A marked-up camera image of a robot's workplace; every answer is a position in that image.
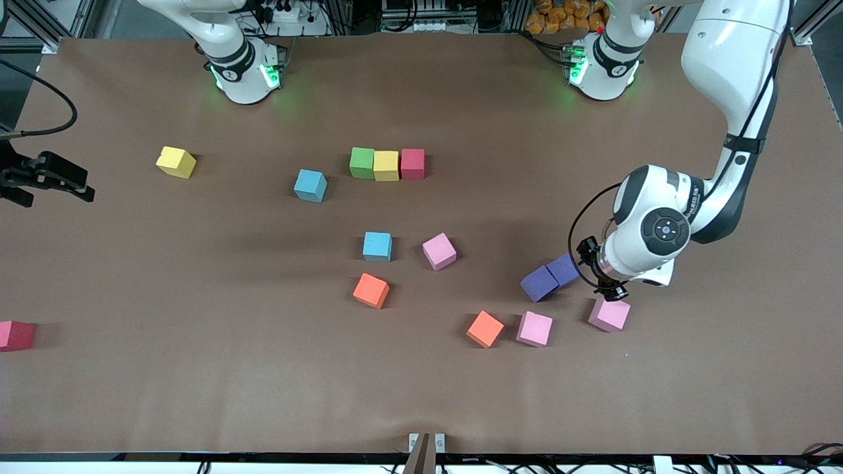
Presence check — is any pink foam cube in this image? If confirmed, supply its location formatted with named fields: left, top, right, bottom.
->
left=587, top=298, right=632, bottom=333
left=421, top=232, right=458, bottom=272
left=516, top=311, right=554, bottom=348

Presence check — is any purple foam cube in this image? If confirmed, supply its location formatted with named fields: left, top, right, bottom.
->
left=520, top=265, right=560, bottom=303
left=546, top=253, right=583, bottom=288

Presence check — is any red foam cube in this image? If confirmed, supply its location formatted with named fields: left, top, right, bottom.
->
left=0, top=320, right=36, bottom=353
left=400, top=148, right=426, bottom=180

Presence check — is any yellow foam cube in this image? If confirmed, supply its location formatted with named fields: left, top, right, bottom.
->
left=155, top=145, right=198, bottom=180
left=373, top=151, right=400, bottom=182

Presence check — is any green foam cube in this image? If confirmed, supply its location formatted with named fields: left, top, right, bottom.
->
left=350, top=146, right=375, bottom=180

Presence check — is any blue foam cube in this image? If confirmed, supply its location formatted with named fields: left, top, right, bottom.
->
left=362, top=231, right=393, bottom=263
left=293, top=169, right=329, bottom=203

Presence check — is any orange foam cube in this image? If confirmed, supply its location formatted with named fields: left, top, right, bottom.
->
left=466, top=309, right=505, bottom=349
left=352, top=273, right=391, bottom=310

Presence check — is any pile of orange bags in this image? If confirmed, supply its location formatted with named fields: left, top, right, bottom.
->
left=526, top=0, right=608, bottom=35

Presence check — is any tan vertical strut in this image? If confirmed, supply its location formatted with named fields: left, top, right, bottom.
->
left=403, top=433, right=432, bottom=474

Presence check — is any white power strip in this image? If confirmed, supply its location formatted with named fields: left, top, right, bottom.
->
left=260, top=0, right=330, bottom=37

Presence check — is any aluminium frame rail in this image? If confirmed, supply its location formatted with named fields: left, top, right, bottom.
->
left=790, top=0, right=843, bottom=47
left=0, top=0, right=109, bottom=53

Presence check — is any small metal table bracket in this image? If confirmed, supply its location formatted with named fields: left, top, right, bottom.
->
left=408, top=433, right=447, bottom=455

